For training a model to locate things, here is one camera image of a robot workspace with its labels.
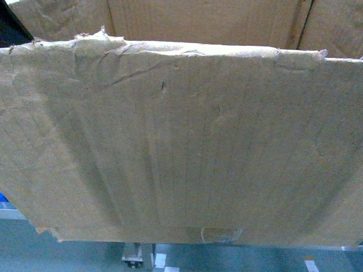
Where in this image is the brown cardboard box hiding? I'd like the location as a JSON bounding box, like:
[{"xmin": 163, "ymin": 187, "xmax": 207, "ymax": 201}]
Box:
[{"xmin": 1, "ymin": 1, "xmax": 362, "ymax": 246}]

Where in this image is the blue plastic bin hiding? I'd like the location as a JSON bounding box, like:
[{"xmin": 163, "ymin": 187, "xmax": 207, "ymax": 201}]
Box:
[{"xmin": 0, "ymin": 193, "xmax": 13, "ymax": 210}]

